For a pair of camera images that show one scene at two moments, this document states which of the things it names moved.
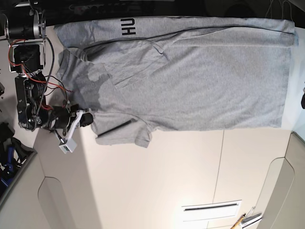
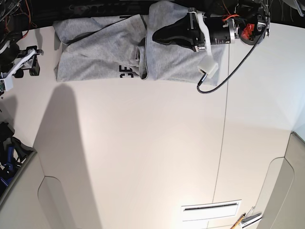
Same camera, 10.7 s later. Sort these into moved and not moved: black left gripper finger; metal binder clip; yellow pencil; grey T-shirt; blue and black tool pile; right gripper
Moved: grey T-shirt; black left gripper finger; right gripper
Not moved: yellow pencil; metal binder clip; blue and black tool pile
